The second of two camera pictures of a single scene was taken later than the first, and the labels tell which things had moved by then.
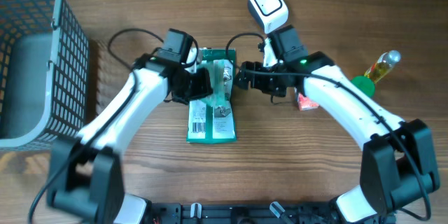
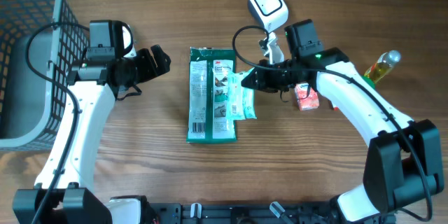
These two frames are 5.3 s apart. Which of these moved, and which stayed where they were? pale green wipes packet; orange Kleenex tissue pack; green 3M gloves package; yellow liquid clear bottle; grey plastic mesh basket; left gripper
Moved: left gripper; pale green wipes packet
Stayed: yellow liquid clear bottle; grey plastic mesh basket; orange Kleenex tissue pack; green 3M gloves package
